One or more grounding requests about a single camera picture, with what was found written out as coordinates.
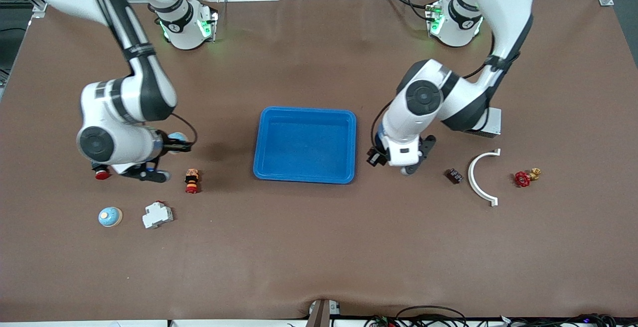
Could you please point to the grey metal table clamp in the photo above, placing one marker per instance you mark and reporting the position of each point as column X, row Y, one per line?
column 321, row 314

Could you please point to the brass valve red handwheel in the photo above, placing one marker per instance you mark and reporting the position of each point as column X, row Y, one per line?
column 522, row 179

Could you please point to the red yellow black push switch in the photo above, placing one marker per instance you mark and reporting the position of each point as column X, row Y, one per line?
column 192, row 180

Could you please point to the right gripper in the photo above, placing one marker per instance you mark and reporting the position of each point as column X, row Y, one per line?
column 168, row 144

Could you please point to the silver metal power supply box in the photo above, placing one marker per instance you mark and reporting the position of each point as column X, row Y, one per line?
column 493, row 125

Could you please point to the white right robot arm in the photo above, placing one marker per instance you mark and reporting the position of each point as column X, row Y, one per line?
column 144, row 87

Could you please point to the red mushroom emergency stop button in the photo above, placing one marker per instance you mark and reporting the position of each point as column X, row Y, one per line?
column 102, row 174

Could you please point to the white curved plastic bracket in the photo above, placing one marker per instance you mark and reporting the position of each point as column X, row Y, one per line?
column 470, row 173

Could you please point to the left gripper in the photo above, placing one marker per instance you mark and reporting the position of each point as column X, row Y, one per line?
column 374, row 158

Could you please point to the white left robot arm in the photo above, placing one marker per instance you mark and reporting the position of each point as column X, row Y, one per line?
column 423, row 97

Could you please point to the white circuit breaker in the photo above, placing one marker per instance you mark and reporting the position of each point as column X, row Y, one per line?
column 157, row 216

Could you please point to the blue plastic tray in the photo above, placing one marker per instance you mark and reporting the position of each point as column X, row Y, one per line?
column 304, row 147

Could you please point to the blue round call bell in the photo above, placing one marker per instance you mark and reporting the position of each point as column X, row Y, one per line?
column 178, row 136
column 109, row 217

